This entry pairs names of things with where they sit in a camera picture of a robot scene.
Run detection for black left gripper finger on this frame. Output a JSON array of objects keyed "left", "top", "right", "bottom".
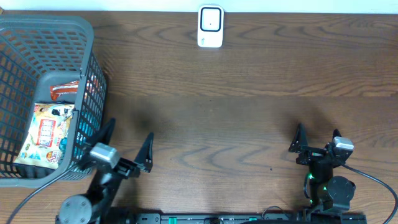
[
  {"left": 134, "top": 133, "right": 154, "bottom": 173},
  {"left": 90, "top": 118, "right": 116, "bottom": 146}
]

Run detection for yellow snack bag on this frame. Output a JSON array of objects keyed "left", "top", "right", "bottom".
[{"left": 14, "top": 103, "right": 74, "bottom": 170}]

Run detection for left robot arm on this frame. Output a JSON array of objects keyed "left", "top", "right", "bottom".
[{"left": 56, "top": 118, "right": 154, "bottom": 223}]

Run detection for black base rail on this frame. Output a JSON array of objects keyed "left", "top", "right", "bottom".
[{"left": 105, "top": 211, "right": 367, "bottom": 224}]

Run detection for orange snack bar wrapper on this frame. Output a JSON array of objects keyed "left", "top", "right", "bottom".
[{"left": 50, "top": 80, "right": 80, "bottom": 101}]

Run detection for grey plastic shopping basket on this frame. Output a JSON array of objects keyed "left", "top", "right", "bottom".
[{"left": 1, "top": 14, "right": 107, "bottom": 188}]

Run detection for black camera cable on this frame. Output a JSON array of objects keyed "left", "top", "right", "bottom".
[
  {"left": 341, "top": 164, "right": 398, "bottom": 224},
  {"left": 5, "top": 164, "right": 78, "bottom": 224}
]

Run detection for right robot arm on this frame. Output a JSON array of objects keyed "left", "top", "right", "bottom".
[{"left": 289, "top": 124, "right": 356, "bottom": 214}]

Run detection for black right camera cable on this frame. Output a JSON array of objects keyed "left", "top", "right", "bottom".
[{"left": 341, "top": 164, "right": 398, "bottom": 224}]

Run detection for black left camera cable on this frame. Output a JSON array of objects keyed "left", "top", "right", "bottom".
[{"left": 5, "top": 164, "right": 78, "bottom": 224}]

